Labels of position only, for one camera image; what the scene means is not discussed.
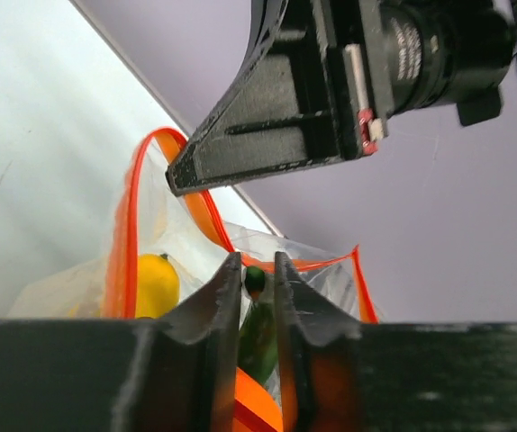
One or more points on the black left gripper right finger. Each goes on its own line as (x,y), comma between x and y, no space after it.
(340,374)

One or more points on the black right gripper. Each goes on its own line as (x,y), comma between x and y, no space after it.
(315,89)

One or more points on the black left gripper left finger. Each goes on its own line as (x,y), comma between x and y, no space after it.
(175,373)

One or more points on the dark green cucumber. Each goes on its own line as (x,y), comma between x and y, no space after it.
(257,355)

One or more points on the yellow lemon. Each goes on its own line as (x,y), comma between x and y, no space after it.
(158,286)

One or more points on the clear zip bag orange zipper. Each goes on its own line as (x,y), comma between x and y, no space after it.
(149,219)

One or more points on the orange fruit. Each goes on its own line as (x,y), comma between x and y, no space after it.
(254,408)

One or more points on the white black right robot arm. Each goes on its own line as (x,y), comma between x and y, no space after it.
(445,53)

